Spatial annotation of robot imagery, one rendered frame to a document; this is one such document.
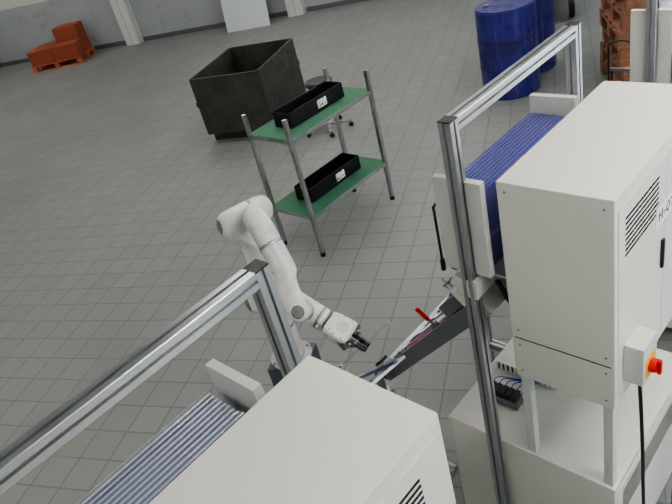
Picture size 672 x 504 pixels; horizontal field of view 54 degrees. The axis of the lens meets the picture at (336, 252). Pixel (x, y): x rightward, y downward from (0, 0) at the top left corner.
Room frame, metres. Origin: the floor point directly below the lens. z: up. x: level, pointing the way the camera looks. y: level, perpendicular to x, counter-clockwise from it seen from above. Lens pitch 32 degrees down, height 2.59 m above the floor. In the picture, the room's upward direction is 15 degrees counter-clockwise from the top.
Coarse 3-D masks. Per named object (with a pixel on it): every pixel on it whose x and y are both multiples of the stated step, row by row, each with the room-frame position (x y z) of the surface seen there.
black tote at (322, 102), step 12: (324, 84) 4.84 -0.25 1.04; (336, 84) 4.75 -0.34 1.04; (300, 96) 4.67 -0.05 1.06; (312, 96) 4.74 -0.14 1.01; (324, 96) 4.59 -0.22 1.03; (336, 96) 4.67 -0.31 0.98; (288, 108) 4.58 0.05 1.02; (300, 108) 4.43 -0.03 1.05; (312, 108) 4.50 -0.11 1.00; (324, 108) 4.57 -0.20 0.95; (276, 120) 4.46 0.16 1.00; (288, 120) 4.36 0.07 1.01; (300, 120) 4.41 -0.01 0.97
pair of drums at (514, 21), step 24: (504, 0) 6.39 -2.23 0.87; (528, 0) 6.17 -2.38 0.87; (552, 0) 6.61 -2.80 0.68; (480, 24) 6.22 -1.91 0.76; (504, 24) 6.03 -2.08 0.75; (528, 24) 6.03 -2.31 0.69; (552, 24) 6.59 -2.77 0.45; (480, 48) 6.27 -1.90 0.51; (504, 48) 6.04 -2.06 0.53; (528, 48) 6.02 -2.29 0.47; (504, 96) 6.06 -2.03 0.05
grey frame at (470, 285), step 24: (576, 24) 2.05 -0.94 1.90; (576, 48) 2.05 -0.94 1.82; (576, 72) 2.05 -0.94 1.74; (456, 120) 1.59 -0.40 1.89; (456, 144) 1.59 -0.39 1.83; (456, 168) 1.57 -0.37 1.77; (456, 192) 1.58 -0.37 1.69; (456, 216) 1.59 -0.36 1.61; (456, 240) 1.60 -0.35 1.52; (456, 288) 1.62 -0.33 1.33; (480, 288) 1.58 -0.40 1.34; (480, 312) 1.59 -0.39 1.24; (480, 336) 1.57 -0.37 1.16; (480, 360) 1.58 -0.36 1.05; (480, 384) 1.59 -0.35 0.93; (504, 480) 1.59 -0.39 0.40
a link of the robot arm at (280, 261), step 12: (276, 240) 2.03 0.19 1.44; (264, 252) 2.02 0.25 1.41; (276, 252) 2.00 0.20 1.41; (288, 252) 2.02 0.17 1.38; (276, 264) 1.98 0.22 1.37; (288, 264) 1.97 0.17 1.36; (276, 276) 1.95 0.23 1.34; (288, 276) 1.92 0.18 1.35; (288, 288) 1.87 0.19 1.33; (288, 300) 1.84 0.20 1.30; (300, 300) 1.84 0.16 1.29; (288, 312) 1.83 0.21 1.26; (300, 312) 1.81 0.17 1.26
